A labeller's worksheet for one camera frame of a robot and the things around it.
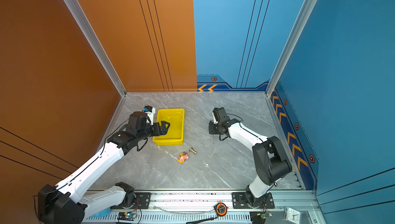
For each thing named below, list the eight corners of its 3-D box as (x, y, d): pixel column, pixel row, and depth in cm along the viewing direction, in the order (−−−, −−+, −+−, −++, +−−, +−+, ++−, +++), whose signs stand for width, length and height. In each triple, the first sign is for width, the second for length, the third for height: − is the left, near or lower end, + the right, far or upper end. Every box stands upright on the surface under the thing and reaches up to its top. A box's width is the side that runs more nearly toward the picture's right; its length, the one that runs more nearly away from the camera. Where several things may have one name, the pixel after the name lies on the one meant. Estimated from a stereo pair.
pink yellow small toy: (180, 164, 87) (179, 162, 84) (176, 158, 89) (175, 156, 86) (189, 159, 89) (188, 156, 86) (186, 153, 91) (185, 150, 88)
